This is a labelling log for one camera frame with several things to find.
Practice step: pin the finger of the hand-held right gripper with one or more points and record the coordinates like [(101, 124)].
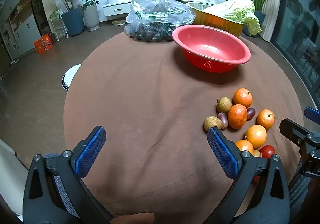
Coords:
[(295, 132), (312, 113)]

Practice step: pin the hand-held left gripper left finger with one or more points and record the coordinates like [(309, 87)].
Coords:
[(91, 154)]

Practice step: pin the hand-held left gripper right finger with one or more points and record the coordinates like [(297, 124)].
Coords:
[(222, 154)]

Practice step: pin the orange mandarin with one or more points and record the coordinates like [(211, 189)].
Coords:
[(244, 147), (256, 136), (237, 116), (242, 97), (265, 119)]

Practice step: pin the brown longan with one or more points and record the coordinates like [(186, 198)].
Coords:
[(212, 122), (224, 104), (257, 154)]

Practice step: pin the large red tomato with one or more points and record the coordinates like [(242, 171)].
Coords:
[(267, 151)]

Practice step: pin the purple grape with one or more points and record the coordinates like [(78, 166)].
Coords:
[(251, 113), (223, 120)]

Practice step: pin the red plastic basin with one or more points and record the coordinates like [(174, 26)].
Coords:
[(212, 46)]

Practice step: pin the glass sliding door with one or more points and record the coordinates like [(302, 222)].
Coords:
[(300, 26)]

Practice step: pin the beige curtain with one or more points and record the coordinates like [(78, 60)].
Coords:
[(272, 1)]

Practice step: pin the orange cardboard box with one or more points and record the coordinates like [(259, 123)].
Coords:
[(44, 43)]

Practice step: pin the napa cabbage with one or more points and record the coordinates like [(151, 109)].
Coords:
[(235, 11)]

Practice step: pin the tall plant in blue pot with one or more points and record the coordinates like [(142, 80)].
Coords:
[(72, 21)]

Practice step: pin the gold metal basin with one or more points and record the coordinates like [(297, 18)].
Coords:
[(215, 20)]

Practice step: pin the wooden board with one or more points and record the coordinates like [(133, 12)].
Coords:
[(118, 22)]

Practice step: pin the plant in white ribbed pot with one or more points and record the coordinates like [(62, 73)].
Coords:
[(91, 16)]

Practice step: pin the white television cabinet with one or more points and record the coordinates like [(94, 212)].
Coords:
[(117, 9)]

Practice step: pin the clear plastic bag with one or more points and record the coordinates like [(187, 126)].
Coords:
[(155, 18)]

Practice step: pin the white display cabinet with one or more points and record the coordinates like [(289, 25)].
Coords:
[(17, 21)]

